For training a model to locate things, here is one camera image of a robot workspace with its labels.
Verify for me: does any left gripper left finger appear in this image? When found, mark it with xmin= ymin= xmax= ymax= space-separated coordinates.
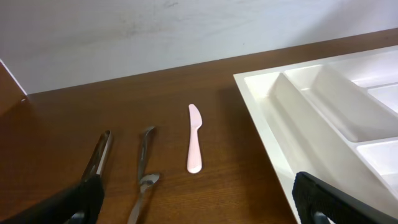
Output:
xmin=1 ymin=174 xmax=104 ymax=224

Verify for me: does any upper small metal spoon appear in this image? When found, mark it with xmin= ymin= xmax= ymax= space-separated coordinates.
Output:
xmin=137 ymin=126 xmax=155 ymax=180

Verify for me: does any lower small metal spoon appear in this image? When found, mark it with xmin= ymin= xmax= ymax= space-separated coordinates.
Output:
xmin=127 ymin=173 xmax=160 ymax=224

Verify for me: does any small metal spoon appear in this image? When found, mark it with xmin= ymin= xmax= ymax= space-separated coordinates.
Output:
xmin=127 ymin=173 xmax=160 ymax=224
xmin=137 ymin=126 xmax=155 ymax=180

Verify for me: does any white plastic knife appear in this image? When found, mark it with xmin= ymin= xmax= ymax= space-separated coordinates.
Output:
xmin=187 ymin=104 xmax=203 ymax=174

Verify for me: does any white plastic cutlery tray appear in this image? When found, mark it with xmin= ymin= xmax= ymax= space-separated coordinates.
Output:
xmin=234 ymin=46 xmax=397 ymax=217

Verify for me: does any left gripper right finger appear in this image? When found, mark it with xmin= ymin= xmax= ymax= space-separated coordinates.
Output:
xmin=292 ymin=172 xmax=397 ymax=224

